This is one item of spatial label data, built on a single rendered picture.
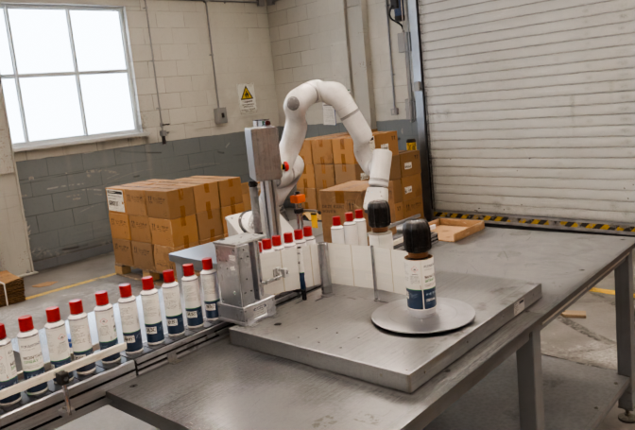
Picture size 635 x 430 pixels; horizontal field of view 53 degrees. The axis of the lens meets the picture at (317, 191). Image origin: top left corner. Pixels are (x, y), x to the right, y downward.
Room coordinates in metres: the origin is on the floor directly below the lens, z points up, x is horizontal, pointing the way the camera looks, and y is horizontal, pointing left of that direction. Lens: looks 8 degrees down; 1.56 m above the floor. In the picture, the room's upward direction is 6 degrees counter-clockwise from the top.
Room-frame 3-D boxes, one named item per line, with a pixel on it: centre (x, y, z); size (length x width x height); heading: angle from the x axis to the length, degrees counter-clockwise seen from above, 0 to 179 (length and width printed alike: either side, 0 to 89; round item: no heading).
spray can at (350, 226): (2.56, -0.12, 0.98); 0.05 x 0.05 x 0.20
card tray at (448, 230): (3.10, -0.62, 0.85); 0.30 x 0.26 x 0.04; 138
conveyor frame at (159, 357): (2.37, 0.05, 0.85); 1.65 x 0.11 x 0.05; 138
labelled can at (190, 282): (1.95, 0.43, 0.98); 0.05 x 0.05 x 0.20
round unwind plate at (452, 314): (1.83, -0.28, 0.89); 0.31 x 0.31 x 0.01
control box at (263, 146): (2.34, 0.18, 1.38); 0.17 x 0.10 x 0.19; 13
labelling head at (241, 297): (1.99, 0.27, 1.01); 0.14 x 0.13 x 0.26; 138
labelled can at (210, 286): (2.00, 0.38, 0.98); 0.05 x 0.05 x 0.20
